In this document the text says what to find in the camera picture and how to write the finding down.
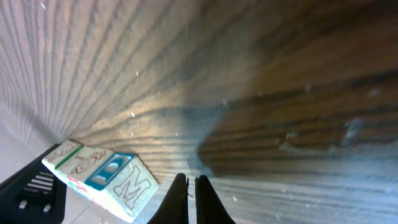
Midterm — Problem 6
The white butterfly block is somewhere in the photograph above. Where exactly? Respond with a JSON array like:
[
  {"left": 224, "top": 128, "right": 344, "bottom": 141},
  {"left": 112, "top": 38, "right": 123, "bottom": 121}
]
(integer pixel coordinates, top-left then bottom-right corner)
[{"left": 42, "top": 140, "right": 83, "bottom": 173}]

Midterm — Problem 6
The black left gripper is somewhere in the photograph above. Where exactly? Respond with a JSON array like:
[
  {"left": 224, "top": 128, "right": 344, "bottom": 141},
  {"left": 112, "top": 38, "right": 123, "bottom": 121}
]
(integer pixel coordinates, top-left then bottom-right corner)
[{"left": 1, "top": 144, "right": 67, "bottom": 224}]

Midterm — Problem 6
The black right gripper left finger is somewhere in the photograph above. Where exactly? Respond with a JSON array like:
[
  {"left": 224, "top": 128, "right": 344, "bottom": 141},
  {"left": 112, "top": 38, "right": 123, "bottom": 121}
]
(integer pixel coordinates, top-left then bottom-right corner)
[{"left": 147, "top": 173, "right": 189, "bottom": 224}]

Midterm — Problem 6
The white red sided block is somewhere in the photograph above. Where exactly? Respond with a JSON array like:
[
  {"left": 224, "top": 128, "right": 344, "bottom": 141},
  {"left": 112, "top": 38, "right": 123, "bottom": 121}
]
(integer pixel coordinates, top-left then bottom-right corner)
[{"left": 85, "top": 153, "right": 159, "bottom": 223}]

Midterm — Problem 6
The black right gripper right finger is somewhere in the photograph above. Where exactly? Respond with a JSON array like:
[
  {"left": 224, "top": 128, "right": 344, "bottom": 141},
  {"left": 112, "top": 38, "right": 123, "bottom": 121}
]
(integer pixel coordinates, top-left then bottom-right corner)
[{"left": 195, "top": 175, "right": 235, "bottom": 224}]

